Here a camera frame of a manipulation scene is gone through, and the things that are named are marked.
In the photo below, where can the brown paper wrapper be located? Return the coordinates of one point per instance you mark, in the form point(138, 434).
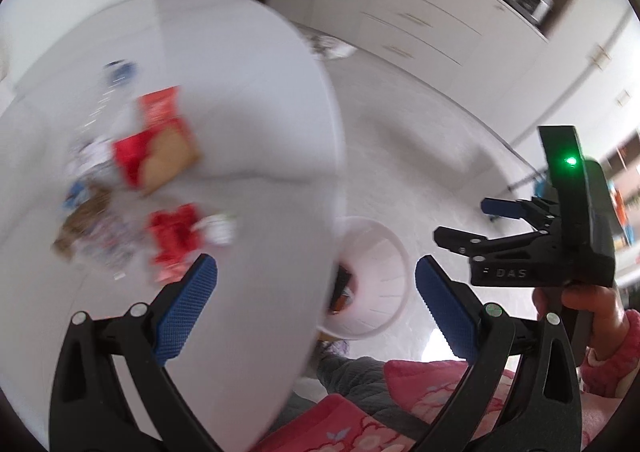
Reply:
point(82, 222)

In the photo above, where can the crumpled cloth on floor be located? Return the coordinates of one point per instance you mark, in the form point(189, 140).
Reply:
point(332, 46)

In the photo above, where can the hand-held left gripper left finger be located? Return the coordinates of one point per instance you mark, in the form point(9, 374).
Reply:
point(187, 302)

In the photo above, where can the red wrapper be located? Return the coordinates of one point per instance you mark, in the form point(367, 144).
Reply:
point(172, 237)

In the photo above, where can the white plastic waste bin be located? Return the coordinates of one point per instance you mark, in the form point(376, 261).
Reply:
point(380, 267)

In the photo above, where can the shelf with colourful things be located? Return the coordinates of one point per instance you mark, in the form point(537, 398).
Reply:
point(622, 212)

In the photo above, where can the person's right forearm pink sleeve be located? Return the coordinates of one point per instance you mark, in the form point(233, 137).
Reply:
point(612, 362)

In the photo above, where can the white drawer cabinet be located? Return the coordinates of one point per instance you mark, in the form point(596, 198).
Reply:
point(415, 7)

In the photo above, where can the person's right hand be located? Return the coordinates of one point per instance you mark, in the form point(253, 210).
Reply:
point(597, 304)

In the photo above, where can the white label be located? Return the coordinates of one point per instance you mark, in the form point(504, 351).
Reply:
point(92, 157)

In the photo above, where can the pink floral clothing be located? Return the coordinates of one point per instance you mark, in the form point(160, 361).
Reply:
point(350, 432)

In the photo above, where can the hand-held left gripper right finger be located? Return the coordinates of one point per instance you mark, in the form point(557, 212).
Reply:
point(445, 302)

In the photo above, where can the patterned clear wrapper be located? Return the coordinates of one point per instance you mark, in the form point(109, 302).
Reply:
point(112, 244)

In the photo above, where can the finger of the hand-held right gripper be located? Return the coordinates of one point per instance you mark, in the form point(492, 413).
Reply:
point(500, 207)
point(460, 239)

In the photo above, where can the clear plastic bottle blue cap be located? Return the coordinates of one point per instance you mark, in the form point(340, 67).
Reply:
point(107, 97)

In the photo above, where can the grey quilted garment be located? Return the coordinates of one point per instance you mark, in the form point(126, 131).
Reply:
point(355, 377)

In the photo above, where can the red cardboard box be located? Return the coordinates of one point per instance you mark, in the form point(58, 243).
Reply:
point(160, 152)

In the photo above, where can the blue and white wrapper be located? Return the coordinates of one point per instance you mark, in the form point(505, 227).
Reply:
point(77, 192)

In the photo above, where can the white tissue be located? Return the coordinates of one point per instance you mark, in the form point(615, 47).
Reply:
point(217, 229)

